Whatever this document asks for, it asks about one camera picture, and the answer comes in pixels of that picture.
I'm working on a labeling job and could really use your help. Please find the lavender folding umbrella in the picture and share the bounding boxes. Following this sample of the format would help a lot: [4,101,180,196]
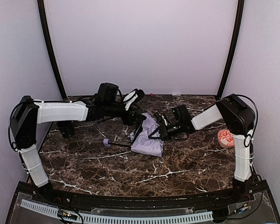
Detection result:
[103,112,164,157]

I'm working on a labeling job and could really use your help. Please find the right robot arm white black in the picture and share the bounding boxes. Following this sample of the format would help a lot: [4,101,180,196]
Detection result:
[148,94,259,182]

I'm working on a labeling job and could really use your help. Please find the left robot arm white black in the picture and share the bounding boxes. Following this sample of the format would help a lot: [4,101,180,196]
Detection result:
[8,83,146,188]

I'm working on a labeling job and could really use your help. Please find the red white patterned bowl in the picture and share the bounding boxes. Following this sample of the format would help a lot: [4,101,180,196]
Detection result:
[217,129,235,147]

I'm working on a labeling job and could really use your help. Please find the dark mug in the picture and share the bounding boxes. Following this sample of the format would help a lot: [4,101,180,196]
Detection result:
[57,121,75,138]

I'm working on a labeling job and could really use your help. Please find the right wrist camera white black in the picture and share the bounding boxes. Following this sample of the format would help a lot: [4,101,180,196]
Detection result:
[154,112,170,126]

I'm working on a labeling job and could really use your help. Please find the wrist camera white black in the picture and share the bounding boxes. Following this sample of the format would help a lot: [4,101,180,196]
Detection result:
[123,89,145,111]
[154,112,170,126]

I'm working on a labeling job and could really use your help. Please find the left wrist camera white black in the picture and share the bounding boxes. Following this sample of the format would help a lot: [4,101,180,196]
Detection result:
[123,89,145,111]

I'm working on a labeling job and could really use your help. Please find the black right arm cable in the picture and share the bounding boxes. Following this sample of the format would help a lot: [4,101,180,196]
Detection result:
[233,93,259,150]

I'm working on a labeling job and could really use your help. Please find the grey slotted cable duct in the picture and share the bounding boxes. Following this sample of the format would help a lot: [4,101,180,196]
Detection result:
[20,199,214,224]

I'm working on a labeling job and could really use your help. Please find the right black corner post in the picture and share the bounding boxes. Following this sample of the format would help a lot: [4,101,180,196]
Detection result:
[215,0,245,100]

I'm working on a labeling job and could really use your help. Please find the black corner post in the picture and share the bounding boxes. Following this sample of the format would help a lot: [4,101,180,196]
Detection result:
[215,0,245,100]
[37,0,67,100]

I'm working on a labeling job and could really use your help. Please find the left black corner post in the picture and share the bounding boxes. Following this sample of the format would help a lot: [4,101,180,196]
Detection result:
[37,0,67,100]

